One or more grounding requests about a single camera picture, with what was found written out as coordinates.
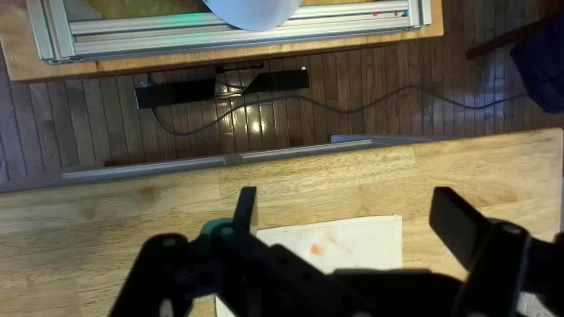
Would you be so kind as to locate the grey rail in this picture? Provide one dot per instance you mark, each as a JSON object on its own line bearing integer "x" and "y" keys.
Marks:
{"x": 177, "y": 165}

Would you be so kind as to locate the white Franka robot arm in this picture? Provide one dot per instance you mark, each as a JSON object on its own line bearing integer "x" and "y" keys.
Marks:
{"x": 252, "y": 12}

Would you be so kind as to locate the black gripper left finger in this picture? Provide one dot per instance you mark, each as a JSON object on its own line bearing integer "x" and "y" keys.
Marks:
{"x": 244, "y": 204}

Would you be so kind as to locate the black power strip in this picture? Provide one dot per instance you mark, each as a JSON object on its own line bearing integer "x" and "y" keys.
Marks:
{"x": 177, "y": 91}

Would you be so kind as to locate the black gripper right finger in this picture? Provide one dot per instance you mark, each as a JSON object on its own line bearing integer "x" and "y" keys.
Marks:
{"x": 455, "y": 213}

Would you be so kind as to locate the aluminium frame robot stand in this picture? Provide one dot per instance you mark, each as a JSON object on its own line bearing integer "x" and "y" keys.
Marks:
{"x": 177, "y": 31}

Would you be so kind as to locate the dark brown bar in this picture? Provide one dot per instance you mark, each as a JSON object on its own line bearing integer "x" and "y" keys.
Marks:
{"x": 499, "y": 39}

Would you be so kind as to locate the dark blue cloth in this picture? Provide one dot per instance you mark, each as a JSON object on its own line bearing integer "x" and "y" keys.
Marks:
{"x": 543, "y": 63}

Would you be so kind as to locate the wooden robot stand board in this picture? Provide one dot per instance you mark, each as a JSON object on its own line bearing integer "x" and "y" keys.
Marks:
{"x": 53, "y": 68}

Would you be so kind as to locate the white stained cloth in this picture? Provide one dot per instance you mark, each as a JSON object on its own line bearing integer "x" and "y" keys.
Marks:
{"x": 358, "y": 243}

